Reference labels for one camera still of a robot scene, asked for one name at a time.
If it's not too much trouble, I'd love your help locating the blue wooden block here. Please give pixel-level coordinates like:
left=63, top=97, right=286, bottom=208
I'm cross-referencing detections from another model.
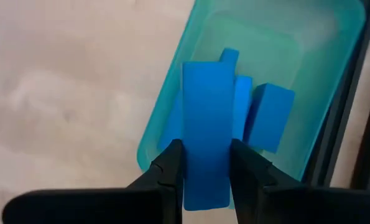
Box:
left=181, top=61, right=236, bottom=212
left=243, top=82, right=296, bottom=154
left=218, top=47, right=241, bottom=64
left=233, top=75, right=254, bottom=141

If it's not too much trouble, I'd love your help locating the teal translucent plastic bin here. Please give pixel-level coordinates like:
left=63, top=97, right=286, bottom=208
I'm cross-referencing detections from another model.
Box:
left=136, top=0, right=368, bottom=209

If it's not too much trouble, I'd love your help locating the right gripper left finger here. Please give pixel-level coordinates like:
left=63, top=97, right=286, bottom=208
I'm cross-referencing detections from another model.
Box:
left=127, top=139, right=185, bottom=224

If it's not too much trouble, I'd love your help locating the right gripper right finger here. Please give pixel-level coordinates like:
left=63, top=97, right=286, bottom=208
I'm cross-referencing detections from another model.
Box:
left=231, top=138, right=303, bottom=224

